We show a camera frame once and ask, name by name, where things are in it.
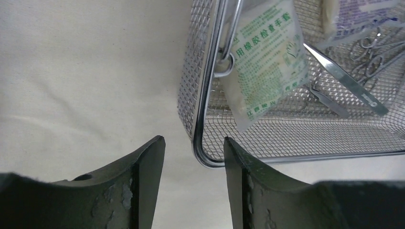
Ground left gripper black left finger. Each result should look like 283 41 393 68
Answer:
0 135 166 229

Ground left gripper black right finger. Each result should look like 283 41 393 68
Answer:
224 137 405 229

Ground steel surgical scissors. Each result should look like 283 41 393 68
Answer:
349 27 405 85

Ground wire mesh instrument tray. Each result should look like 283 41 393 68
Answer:
178 0 405 168

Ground steel scalpel handle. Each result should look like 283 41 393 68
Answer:
303 43 389 116

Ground clear pouch green item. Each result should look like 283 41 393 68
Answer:
220 0 309 132

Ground beige surgical wrap cloth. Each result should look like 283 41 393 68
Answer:
0 0 405 229

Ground pink suture packet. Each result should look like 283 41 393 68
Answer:
316 0 405 49

